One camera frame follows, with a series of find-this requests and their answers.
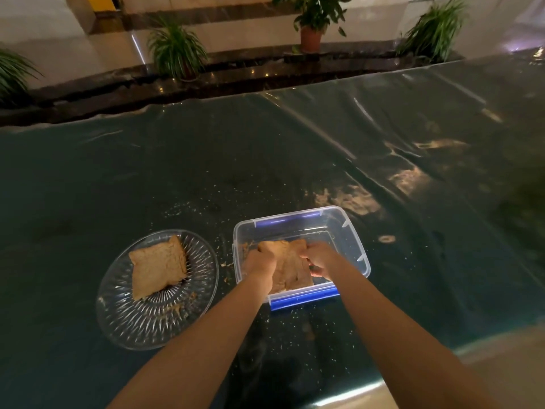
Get person's left hand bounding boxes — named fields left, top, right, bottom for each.
left=240, top=244, right=278, bottom=294

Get person's right hand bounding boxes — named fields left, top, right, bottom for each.
left=299, top=242, right=342, bottom=282

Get bread slice with spread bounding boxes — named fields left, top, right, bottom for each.
left=257, top=238, right=315, bottom=294

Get person's left forearm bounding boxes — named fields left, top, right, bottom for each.
left=106, top=273, right=273, bottom=409

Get person's right forearm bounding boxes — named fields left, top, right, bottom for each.
left=327, top=259, right=503, bottom=409

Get clear plastic container blue clips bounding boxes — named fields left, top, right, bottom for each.
left=233, top=205, right=371, bottom=312

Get dark green plastic table cover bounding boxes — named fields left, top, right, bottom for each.
left=0, top=51, right=545, bottom=409

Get toasted bread slice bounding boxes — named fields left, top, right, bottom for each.
left=129, top=235, right=189, bottom=301

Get clear cut glass plate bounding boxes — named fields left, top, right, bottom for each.
left=95, top=229, right=219, bottom=351

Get spider plant with long leaves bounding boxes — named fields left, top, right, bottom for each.
left=147, top=16, right=209, bottom=82
left=0, top=47, right=43, bottom=105
left=396, top=0, right=470, bottom=63

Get leafy plant in terracotta pot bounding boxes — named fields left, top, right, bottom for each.
left=272, top=0, right=353, bottom=54

